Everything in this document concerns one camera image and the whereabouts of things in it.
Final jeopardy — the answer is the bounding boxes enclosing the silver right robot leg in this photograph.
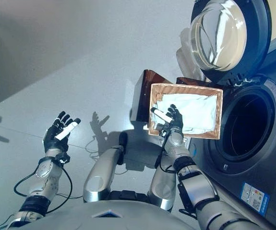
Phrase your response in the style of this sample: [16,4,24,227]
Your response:
[148,155,177,213]

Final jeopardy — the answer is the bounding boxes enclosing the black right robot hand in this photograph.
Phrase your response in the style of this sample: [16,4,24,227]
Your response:
[151,103,184,131]

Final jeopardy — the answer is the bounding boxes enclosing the blue energy label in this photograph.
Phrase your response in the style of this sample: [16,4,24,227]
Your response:
[240,182,270,213]

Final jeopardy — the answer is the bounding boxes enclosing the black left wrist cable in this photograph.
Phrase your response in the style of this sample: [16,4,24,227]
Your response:
[14,165,72,214]

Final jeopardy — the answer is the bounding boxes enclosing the silver left robot leg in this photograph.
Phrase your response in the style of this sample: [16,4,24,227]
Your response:
[83,131,128,203]

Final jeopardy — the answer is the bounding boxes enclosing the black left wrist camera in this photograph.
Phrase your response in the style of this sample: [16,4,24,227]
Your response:
[57,154,71,165]

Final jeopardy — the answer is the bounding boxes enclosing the washing machine glass door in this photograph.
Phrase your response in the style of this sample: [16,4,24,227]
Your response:
[190,0,272,83]

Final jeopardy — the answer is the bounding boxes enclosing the grey front-load washing machine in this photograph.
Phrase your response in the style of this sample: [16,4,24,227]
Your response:
[188,33,276,230]

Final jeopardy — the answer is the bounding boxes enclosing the silver robot leg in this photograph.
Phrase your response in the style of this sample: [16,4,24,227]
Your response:
[148,155,177,213]
[83,131,128,203]

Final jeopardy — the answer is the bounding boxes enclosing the wicker laundry basket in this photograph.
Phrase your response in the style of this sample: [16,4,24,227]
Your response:
[148,83,224,140]

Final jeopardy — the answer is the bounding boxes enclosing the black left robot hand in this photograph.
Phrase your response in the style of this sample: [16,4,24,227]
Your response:
[43,111,82,153]

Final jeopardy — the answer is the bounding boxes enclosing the grey robot torso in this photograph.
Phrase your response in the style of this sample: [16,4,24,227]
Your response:
[15,200,201,230]

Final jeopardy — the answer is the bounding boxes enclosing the glossy brown stand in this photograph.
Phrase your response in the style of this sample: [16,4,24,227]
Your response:
[130,69,213,123]

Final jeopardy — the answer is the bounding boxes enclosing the blue white chest emblem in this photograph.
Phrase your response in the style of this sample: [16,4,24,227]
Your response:
[92,209,123,218]

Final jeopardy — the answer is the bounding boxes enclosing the thin white floor cable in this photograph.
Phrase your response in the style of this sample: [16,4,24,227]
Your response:
[84,136,102,159]

